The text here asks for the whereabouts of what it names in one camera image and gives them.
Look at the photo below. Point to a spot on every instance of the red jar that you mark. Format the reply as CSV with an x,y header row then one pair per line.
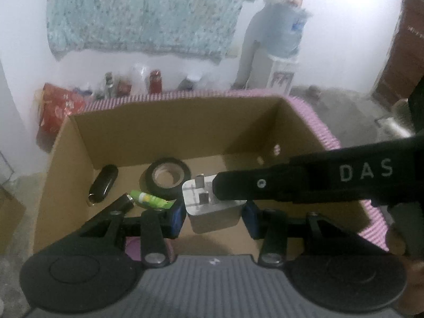
x,y
155,82

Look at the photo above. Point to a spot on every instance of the white water dispenser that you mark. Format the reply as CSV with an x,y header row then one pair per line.
x,y
271,72

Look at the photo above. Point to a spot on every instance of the blue water jug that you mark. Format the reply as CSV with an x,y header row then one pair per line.
x,y
284,29

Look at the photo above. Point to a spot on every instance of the floral teal curtain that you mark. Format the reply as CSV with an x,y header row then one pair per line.
x,y
199,28

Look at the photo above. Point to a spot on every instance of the brown cardboard box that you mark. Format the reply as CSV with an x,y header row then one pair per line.
x,y
209,134

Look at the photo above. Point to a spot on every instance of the black glasses case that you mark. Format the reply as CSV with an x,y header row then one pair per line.
x,y
102,184

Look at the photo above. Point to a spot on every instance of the glass bottle with cap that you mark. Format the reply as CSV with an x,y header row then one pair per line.
x,y
109,85

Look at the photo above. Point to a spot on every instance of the black tape roll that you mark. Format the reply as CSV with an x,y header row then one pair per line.
x,y
165,177

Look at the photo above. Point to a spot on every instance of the white power adapter plug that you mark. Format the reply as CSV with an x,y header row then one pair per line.
x,y
206,212

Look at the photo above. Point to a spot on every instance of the black rectangular stick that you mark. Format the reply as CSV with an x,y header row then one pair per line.
x,y
121,205

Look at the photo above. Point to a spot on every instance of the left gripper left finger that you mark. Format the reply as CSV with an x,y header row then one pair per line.
x,y
88,270

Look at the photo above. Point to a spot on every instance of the brown wooden door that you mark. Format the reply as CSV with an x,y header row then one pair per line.
x,y
404,68

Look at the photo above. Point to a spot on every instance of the green glue tube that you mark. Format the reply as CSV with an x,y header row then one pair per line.
x,y
148,200

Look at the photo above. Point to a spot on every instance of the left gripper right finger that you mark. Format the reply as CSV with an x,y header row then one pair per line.
x,y
329,265

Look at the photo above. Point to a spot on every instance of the red gift bag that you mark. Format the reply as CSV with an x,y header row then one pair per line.
x,y
56,104

